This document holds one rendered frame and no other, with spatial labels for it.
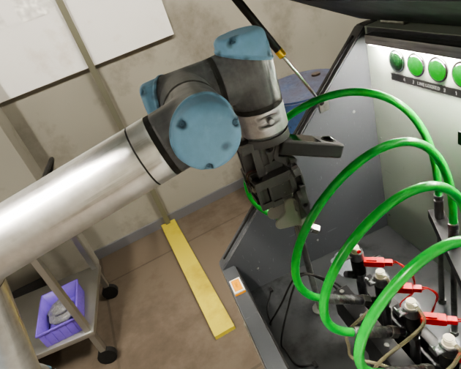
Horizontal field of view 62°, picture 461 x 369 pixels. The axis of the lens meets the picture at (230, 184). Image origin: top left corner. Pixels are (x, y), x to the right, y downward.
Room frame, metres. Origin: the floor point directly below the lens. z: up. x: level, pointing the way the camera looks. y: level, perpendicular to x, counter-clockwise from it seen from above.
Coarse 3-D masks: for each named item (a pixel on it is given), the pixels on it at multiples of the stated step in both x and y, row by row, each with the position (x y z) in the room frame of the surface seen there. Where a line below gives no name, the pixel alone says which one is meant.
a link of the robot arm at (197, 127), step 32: (192, 96) 0.39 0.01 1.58; (128, 128) 0.41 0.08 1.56; (160, 128) 0.39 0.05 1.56; (192, 128) 0.36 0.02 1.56; (224, 128) 0.36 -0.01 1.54; (96, 160) 0.38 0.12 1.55; (128, 160) 0.38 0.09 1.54; (160, 160) 0.37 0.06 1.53; (192, 160) 0.36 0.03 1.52; (224, 160) 0.36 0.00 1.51; (32, 192) 0.39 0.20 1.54; (64, 192) 0.37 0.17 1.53; (96, 192) 0.37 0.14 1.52; (128, 192) 0.37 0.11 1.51; (0, 224) 0.37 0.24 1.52; (32, 224) 0.36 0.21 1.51; (64, 224) 0.36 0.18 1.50; (0, 256) 0.36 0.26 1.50; (32, 256) 0.37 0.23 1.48
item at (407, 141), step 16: (384, 144) 0.49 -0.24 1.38; (400, 144) 0.49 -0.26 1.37; (416, 144) 0.49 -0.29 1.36; (368, 160) 0.48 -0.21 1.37; (336, 176) 0.48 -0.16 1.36; (448, 176) 0.50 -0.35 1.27; (320, 208) 0.47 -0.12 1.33; (304, 224) 0.47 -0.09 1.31; (448, 224) 0.51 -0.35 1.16; (304, 240) 0.46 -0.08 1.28; (304, 288) 0.46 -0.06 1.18; (336, 304) 0.47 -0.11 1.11; (352, 304) 0.47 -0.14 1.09; (368, 304) 0.47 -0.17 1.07
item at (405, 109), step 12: (324, 96) 0.64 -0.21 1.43; (336, 96) 0.63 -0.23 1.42; (372, 96) 0.62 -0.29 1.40; (384, 96) 0.61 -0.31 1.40; (300, 108) 0.65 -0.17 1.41; (408, 108) 0.60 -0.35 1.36; (288, 120) 0.66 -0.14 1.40; (420, 120) 0.60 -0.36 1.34; (420, 132) 0.60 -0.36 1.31; (432, 144) 0.59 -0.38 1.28; (432, 168) 0.59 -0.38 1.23; (252, 204) 0.69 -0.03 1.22
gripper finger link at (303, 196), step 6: (300, 180) 0.52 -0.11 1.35; (300, 186) 0.51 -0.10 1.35; (300, 192) 0.51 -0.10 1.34; (306, 192) 0.51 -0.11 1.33; (300, 198) 0.51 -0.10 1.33; (306, 198) 0.51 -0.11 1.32; (300, 204) 0.52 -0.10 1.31; (306, 204) 0.51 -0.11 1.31; (300, 210) 0.52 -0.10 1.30; (306, 210) 0.51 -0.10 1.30; (300, 216) 0.52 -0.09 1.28; (306, 216) 0.52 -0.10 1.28
